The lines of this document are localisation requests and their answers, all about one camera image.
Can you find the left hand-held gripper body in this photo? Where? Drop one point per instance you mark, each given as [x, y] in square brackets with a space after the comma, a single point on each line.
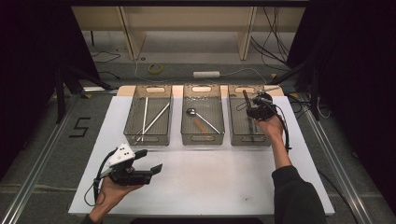
[127, 177]

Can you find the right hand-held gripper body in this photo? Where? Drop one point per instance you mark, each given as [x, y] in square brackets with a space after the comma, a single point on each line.
[261, 107]

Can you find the clear grey plastic bin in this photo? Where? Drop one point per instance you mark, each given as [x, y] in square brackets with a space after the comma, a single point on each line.
[214, 105]
[238, 124]
[160, 129]

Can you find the white chopstick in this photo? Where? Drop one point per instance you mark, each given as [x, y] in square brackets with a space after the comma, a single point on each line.
[145, 118]
[155, 119]

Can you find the metal spoon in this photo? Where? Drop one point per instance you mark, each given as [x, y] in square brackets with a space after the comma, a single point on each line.
[190, 111]

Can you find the person's right hand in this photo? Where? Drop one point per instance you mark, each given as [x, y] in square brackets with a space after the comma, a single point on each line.
[272, 127]

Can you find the person's left hand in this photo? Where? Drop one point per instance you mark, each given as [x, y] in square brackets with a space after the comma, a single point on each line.
[110, 197]

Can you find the black metal stand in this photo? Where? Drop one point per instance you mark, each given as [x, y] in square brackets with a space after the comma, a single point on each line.
[60, 99]
[315, 99]

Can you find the white power strip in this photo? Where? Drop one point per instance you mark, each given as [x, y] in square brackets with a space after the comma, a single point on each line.
[206, 74]

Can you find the yellow tape roll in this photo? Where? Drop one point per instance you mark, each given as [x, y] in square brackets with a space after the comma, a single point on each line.
[155, 69]

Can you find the black curtain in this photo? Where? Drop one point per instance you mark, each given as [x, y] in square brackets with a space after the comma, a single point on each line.
[358, 77]
[28, 62]

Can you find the beige wooden desk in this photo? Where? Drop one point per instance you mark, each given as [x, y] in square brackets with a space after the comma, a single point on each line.
[186, 18]

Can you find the metal floor rail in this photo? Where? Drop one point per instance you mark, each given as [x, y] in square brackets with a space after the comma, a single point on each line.
[99, 90]
[339, 171]
[39, 161]

